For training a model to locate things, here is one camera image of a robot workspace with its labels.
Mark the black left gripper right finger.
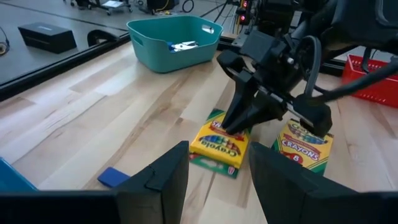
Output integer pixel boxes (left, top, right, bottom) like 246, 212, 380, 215
249, 141, 358, 224

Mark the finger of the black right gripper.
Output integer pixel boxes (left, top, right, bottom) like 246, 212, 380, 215
231, 92, 289, 135
221, 73, 259, 135

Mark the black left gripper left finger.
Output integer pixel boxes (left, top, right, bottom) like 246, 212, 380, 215
114, 140, 190, 224

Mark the purple eraser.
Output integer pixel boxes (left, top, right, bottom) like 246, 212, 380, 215
96, 166, 132, 189

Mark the red mesh basket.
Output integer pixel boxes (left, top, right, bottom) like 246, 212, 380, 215
341, 54, 398, 110

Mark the teal plastic bin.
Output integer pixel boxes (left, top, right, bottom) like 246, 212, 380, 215
126, 15, 224, 74

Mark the flat black box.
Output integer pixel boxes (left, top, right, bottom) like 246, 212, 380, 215
17, 22, 78, 54

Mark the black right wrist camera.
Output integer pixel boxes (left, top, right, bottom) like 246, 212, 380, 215
239, 29, 289, 68

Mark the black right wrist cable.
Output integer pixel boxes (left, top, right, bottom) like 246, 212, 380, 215
295, 34, 398, 105

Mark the black metal rig frame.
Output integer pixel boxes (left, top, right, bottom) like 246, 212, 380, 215
0, 29, 346, 102

